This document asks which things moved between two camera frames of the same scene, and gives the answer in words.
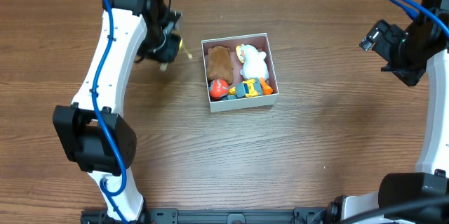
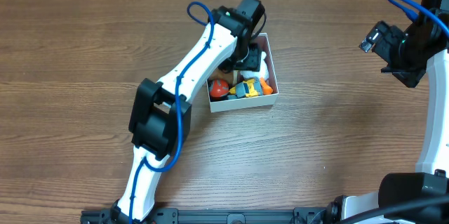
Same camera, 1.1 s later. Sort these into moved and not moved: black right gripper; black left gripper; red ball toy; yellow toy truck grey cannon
Moved: black left gripper
Not moved: red ball toy; yellow toy truck grey cannon; black right gripper
